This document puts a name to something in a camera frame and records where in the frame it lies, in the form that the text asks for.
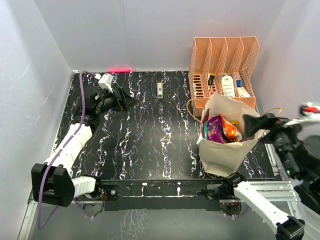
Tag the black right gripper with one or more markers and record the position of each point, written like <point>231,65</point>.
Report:
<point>251,123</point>

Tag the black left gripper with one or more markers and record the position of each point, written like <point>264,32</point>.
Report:
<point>122,103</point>

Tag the orange snack packet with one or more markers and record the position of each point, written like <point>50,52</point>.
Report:
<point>230,130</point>

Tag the beige paper bag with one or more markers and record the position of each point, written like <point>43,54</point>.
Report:
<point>223,159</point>

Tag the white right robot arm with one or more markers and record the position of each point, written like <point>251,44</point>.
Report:
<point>300,161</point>

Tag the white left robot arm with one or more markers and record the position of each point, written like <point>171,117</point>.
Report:
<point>52,181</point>

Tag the pink tape strip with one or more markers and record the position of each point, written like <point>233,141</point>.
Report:
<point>119,70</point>

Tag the grey black stapler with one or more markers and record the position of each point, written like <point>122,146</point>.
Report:
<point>159,85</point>

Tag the small white blue box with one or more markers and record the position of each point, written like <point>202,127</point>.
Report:
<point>242,92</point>

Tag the purple snack packet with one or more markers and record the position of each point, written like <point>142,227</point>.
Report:
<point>214,130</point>

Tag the red snack packet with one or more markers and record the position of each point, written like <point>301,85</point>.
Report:
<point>205,122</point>

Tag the white lotion tube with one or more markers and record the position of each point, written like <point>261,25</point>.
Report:
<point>227,84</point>

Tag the black yellow highlighter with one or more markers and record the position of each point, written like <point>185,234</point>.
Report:
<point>211,80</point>

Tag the peach plastic desk organizer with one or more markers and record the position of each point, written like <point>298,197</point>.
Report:
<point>220,56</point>

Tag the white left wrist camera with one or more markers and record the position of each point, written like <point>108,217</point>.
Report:
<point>105,82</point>

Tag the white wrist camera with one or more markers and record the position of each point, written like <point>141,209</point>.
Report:
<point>105,82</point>
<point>309,114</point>

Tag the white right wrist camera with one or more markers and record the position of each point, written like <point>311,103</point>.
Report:
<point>309,114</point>

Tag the black front mounting rail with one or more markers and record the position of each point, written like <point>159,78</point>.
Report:
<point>171,194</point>

